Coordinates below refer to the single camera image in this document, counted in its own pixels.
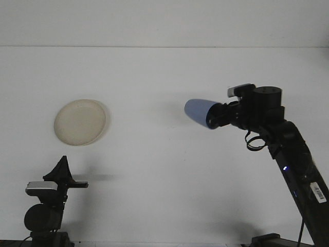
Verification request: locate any pale blue cup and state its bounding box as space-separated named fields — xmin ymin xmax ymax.
xmin=184 ymin=98 xmax=222 ymax=131

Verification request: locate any pale round plate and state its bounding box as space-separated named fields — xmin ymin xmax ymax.
xmin=53 ymin=99 xmax=107 ymax=147

